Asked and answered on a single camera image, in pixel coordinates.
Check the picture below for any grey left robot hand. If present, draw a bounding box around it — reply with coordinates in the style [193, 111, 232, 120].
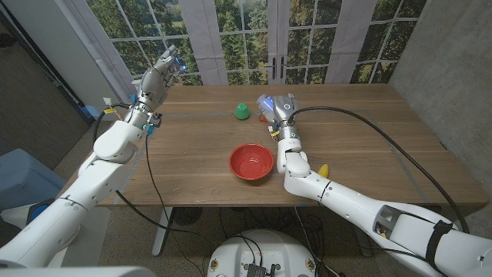
[128, 45, 188, 132]

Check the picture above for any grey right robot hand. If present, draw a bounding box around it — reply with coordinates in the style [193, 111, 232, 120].
[256, 92, 303, 142]

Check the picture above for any large clear plastic syringe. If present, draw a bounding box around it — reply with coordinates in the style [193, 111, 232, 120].
[256, 94, 276, 113]

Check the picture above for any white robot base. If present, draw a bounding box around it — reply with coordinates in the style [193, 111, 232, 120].
[207, 229, 318, 277]

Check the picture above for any green egg-shaped toy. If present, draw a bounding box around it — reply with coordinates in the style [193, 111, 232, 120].
[234, 102, 251, 121]

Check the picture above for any red bowl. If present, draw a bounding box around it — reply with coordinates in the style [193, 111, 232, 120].
[228, 142, 275, 181]

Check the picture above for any printed window backdrop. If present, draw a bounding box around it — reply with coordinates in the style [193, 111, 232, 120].
[63, 0, 427, 103]

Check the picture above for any round black fan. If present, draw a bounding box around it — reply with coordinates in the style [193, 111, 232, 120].
[172, 206, 204, 226]

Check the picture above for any white table leg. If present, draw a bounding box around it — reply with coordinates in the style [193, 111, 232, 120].
[151, 206, 174, 257]

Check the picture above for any light blue bin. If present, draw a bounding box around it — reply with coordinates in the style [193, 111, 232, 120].
[0, 148, 68, 212]

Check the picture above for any white device with blue pads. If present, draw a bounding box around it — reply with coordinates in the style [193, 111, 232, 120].
[0, 198, 55, 232]

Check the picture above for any white robot torso edge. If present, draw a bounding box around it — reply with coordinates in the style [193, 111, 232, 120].
[0, 265, 157, 277]

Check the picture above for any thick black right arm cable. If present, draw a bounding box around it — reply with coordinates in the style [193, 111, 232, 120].
[288, 105, 470, 235]

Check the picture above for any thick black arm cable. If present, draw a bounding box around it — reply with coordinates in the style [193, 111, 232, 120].
[288, 105, 470, 235]
[91, 102, 212, 247]

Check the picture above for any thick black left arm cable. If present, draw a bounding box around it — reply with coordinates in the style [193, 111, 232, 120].
[91, 102, 212, 247]

